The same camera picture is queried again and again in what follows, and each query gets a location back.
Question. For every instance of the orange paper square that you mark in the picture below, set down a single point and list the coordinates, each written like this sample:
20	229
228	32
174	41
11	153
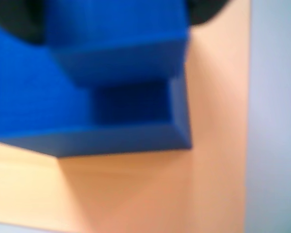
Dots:
220	121

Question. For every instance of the largest blue cube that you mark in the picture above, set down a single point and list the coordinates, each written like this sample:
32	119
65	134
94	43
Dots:
38	97

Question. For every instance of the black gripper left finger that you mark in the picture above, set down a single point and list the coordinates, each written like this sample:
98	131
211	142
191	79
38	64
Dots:
17	17

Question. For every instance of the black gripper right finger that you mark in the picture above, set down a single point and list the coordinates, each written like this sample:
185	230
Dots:
203	11

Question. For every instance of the small blue cube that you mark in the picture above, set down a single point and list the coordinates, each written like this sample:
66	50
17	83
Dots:
116	36

